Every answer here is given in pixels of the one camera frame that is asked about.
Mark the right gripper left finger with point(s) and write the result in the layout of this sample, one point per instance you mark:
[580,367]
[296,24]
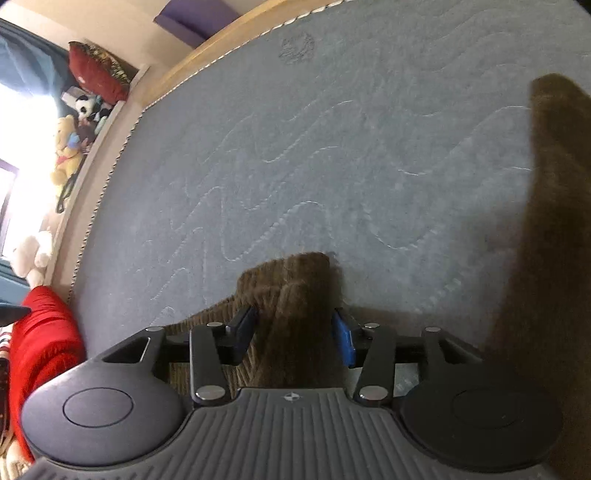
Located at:
[206,349]

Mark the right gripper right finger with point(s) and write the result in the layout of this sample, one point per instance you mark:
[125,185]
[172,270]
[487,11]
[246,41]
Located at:
[387,364]

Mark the brown corduroy pants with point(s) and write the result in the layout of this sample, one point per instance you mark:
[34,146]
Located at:
[543,326]

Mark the red folded blanket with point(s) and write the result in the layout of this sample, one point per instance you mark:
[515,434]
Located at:
[44,344]

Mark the white plush toy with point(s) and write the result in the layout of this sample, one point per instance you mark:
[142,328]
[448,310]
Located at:
[30,259]

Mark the teal shark plush toy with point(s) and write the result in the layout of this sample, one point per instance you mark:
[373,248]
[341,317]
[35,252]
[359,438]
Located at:
[11,313]

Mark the yellow bear plush toy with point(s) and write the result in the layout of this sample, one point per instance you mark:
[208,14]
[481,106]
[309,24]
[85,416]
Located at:
[68,151]

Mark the panda plush toy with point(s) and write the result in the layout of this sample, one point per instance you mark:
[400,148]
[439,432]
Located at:
[92,112]

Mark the dark red cushion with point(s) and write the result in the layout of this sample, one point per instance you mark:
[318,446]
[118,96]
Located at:
[98,72]

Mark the purple yoga mat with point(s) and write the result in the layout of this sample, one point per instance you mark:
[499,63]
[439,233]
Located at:
[194,21]

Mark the blue curtain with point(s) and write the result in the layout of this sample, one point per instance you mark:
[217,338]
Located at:
[31,64]

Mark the wooden bed frame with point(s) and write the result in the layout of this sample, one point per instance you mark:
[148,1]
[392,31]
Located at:
[267,17]

